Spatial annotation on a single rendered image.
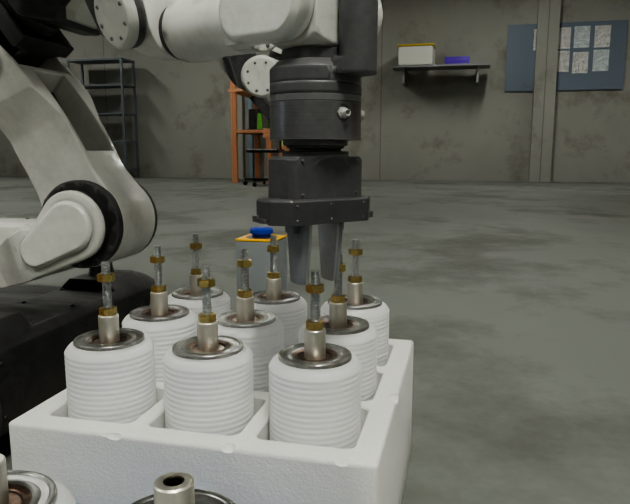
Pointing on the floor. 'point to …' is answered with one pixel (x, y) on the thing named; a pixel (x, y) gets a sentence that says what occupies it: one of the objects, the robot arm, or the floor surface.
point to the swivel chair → (264, 160)
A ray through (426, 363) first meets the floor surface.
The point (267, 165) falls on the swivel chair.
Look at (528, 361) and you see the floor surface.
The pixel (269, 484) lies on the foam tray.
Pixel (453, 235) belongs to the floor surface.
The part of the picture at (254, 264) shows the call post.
